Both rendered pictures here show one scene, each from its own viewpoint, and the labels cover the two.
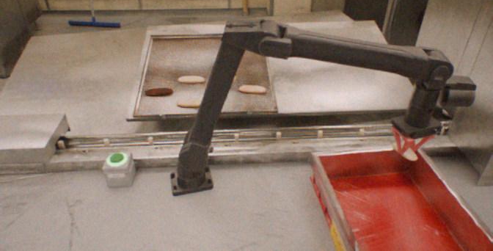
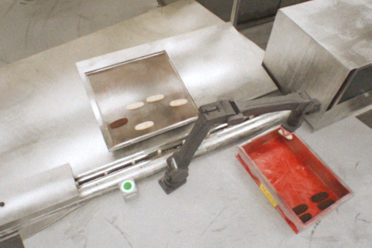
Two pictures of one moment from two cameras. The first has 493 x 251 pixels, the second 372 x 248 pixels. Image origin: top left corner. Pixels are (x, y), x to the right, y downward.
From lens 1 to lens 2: 0.71 m
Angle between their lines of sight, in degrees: 25
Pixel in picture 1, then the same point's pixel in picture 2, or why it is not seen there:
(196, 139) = (182, 166)
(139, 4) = not seen: outside the picture
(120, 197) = (138, 206)
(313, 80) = (212, 84)
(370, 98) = (248, 90)
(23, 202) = (81, 230)
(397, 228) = (286, 172)
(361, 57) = (274, 109)
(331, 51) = (260, 111)
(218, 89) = (197, 142)
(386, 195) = (275, 154)
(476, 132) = not seen: hidden behind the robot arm
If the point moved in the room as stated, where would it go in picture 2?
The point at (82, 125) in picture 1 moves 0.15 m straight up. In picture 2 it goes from (72, 160) to (64, 144)
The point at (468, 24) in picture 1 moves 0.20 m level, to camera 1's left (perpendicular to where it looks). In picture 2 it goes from (302, 50) to (269, 58)
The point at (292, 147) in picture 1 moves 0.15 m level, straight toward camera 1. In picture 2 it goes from (220, 139) to (228, 164)
